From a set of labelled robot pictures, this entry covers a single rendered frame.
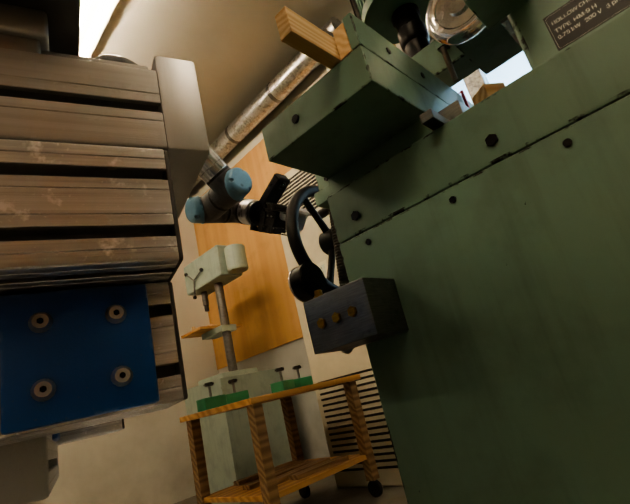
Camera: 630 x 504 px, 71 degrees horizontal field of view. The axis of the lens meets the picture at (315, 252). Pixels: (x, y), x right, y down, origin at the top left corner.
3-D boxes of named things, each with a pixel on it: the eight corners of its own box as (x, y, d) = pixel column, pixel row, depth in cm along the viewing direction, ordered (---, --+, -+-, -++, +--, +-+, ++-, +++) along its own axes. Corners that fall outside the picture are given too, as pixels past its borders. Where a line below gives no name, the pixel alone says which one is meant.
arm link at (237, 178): (124, 26, 106) (263, 179, 118) (108, 56, 113) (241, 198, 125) (88, 38, 98) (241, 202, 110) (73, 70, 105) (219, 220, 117)
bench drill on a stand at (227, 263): (256, 484, 306) (219, 269, 353) (317, 480, 266) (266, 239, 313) (194, 509, 271) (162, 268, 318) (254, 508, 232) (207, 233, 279)
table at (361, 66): (415, 227, 119) (408, 207, 121) (527, 173, 100) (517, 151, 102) (231, 189, 75) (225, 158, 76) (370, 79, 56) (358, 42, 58)
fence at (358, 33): (510, 154, 103) (502, 134, 104) (517, 150, 102) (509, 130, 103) (351, 50, 59) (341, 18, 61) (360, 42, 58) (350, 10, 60)
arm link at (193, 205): (198, 184, 117) (233, 186, 125) (179, 203, 125) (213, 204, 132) (206, 211, 115) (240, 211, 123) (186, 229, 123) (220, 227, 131)
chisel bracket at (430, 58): (422, 114, 94) (411, 82, 96) (484, 74, 85) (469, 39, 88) (404, 103, 88) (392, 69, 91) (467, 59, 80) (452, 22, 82)
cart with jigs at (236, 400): (306, 495, 233) (281, 373, 252) (390, 493, 197) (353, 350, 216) (194, 547, 187) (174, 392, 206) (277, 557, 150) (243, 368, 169)
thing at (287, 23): (470, 148, 95) (464, 132, 96) (478, 143, 94) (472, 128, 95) (280, 41, 55) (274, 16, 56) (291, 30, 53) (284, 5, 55)
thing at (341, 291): (346, 350, 71) (334, 302, 74) (409, 330, 64) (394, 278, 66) (310, 355, 65) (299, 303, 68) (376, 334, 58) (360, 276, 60)
